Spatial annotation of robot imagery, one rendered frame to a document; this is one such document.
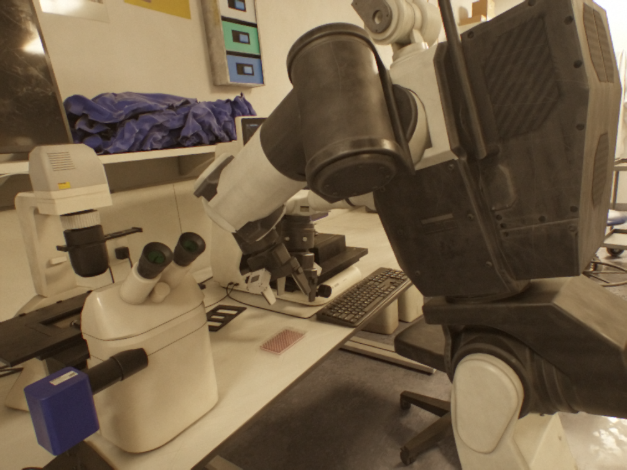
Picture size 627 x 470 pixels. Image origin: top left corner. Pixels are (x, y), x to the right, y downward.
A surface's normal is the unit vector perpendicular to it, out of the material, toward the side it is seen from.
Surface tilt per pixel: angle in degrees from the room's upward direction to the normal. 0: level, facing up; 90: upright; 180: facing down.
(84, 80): 90
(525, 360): 61
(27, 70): 86
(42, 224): 100
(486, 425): 90
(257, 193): 124
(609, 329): 30
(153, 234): 90
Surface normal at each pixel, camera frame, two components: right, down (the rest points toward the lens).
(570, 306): 0.30, -0.79
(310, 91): -0.67, -0.12
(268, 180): -0.36, 0.70
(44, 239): 0.82, 0.24
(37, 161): -0.58, 0.07
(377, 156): 0.38, 0.42
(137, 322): 0.58, -0.56
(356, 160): 0.06, 0.45
